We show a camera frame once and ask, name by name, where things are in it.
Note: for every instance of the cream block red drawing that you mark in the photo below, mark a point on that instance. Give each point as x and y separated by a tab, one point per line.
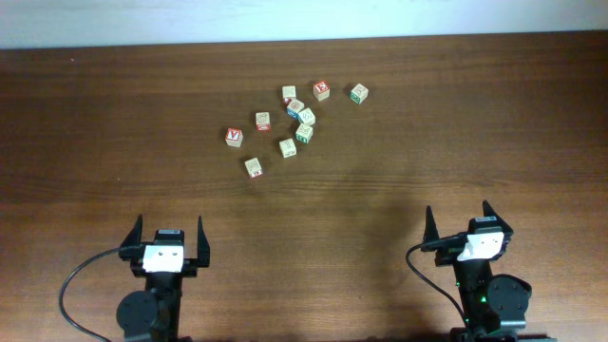
307	117

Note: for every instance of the green letter R block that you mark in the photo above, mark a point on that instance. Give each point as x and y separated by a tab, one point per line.
359	94

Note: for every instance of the cream block red side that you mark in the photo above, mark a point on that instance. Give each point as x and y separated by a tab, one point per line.
288	93

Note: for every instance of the plain cream yellow block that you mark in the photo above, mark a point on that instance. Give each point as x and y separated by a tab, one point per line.
287	148

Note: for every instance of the blue letter D block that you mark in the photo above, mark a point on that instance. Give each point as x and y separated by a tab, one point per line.
294	107

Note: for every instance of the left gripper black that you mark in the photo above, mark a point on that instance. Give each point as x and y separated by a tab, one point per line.
128	247

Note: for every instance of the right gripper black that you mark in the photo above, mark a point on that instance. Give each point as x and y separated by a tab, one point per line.
446	254

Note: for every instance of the green edged letter block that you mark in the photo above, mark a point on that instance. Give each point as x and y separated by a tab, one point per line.
304	133

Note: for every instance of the K picture red block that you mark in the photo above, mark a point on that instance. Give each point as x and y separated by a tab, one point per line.
253	167

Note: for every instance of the red letter E block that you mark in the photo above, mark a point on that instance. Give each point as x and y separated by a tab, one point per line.
321	90

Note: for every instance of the snail picture red block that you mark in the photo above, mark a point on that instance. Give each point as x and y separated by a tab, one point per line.
263	122

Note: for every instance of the red letter A block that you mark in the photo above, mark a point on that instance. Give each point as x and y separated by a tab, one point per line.
234	137

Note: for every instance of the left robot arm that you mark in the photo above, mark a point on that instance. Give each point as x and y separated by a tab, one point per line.
153	314

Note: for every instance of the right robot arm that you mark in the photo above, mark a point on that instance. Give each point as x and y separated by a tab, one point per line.
492	306

